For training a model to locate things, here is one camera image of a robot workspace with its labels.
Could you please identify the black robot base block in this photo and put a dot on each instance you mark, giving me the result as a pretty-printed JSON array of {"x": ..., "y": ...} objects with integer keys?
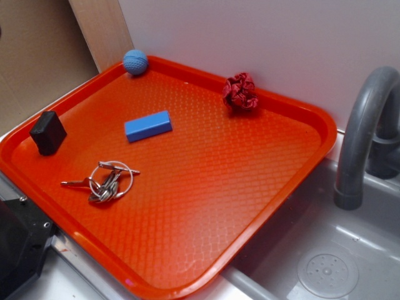
[{"x": 26, "y": 235}]

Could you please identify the black box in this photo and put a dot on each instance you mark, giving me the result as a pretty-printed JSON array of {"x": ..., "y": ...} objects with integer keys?
[{"x": 48, "y": 133}]

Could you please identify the blue rectangular block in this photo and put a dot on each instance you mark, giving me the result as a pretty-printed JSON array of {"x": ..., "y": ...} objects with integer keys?
[{"x": 148, "y": 126}]

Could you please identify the orange plastic tray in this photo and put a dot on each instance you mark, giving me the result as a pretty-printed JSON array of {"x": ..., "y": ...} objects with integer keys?
[{"x": 205, "y": 187}]

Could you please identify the crumpled red paper ball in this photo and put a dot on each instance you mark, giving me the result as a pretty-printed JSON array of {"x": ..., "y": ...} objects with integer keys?
[{"x": 239, "y": 92}]

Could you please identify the blue dimpled ball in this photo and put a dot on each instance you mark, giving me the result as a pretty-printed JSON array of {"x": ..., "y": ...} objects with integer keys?
[{"x": 135, "y": 62}]

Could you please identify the grey plastic sink basin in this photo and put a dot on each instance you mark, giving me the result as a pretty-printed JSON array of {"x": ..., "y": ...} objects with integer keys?
[{"x": 311, "y": 249}]

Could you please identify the light wooden board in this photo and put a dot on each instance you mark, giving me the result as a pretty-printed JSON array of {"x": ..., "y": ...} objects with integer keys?
[{"x": 105, "y": 31}]

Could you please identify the grey plastic faucet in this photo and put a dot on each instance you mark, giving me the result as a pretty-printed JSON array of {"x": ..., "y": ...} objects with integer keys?
[{"x": 371, "y": 140}]

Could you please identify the brown cardboard panel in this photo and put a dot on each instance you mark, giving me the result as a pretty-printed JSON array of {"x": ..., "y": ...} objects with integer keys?
[{"x": 43, "y": 56}]

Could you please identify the silver key bunch on ring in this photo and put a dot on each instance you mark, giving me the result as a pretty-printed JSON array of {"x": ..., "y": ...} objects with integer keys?
[{"x": 108, "y": 190}]

